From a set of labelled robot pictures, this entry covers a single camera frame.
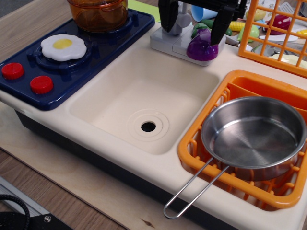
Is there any cream toy kitchen sink unit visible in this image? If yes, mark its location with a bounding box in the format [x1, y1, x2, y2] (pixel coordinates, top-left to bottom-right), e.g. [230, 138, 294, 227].
[0, 23, 307, 230]

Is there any magenta toy vegetable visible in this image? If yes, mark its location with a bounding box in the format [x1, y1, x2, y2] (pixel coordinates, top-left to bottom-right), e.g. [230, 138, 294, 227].
[267, 15, 291, 35]

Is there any yellow toy corn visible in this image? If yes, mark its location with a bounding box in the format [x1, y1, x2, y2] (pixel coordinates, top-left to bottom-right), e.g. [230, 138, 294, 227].
[229, 21, 245, 32]

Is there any light blue plastic cup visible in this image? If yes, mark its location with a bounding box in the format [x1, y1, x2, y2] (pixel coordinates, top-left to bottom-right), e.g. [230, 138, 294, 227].
[191, 5, 217, 22]

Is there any right red stove knob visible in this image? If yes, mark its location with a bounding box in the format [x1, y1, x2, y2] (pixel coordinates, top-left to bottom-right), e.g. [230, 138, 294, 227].
[30, 76, 54, 94]

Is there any navy blue toy stove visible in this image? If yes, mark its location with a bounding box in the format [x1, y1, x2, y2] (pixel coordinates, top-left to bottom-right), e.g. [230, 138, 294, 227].
[0, 10, 155, 111]

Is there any orange transparent toy pot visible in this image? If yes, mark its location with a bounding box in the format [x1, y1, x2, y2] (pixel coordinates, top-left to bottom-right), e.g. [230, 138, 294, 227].
[68, 0, 128, 33]

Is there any stainless steel pan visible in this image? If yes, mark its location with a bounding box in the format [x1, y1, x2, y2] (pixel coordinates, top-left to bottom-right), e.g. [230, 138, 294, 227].
[163, 96, 307, 219]

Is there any black metal bracket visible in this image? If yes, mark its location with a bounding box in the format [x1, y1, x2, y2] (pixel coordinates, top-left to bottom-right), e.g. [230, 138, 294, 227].
[0, 212, 72, 230]

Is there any left red stove knob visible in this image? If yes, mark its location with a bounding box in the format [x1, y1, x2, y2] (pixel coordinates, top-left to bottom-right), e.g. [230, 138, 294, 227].
[1, 62, 24, 80]

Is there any black braided cable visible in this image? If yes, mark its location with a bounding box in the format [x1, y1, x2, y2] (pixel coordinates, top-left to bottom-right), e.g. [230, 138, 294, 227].
[0, 194, 31, 230]

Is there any purple toy eggplant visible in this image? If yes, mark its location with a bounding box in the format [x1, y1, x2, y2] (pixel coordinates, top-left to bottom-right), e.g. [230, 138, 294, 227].
[187, 23, 219, 61]

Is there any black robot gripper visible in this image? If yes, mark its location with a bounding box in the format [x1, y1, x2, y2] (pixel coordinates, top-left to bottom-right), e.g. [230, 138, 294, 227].
[158, 0, 247, 46]

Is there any green toy fruit half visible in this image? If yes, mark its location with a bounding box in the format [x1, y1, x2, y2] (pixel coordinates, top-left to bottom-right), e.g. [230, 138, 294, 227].
[237, 25, 260, 42]

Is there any grey toy faucet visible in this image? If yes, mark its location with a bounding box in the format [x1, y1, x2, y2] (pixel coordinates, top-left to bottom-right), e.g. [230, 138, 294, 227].
[150, 0, 225, 66]

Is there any orange plastic grid basket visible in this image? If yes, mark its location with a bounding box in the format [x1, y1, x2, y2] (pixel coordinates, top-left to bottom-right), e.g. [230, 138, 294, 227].
[238, 0, 307, 78]

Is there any red stove knob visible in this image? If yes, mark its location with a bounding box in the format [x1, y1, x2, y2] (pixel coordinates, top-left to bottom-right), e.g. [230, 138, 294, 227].
[30, 76, 54, 94]
[1, 62, 24, 80]

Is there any toy fried egg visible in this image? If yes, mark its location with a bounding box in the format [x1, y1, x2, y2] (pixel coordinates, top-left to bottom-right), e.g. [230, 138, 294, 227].
[40, 34, 87, 62]

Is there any orange dish drying rack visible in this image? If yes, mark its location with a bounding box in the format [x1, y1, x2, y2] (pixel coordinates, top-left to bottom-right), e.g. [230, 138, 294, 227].
[178, 70, 307, 210]

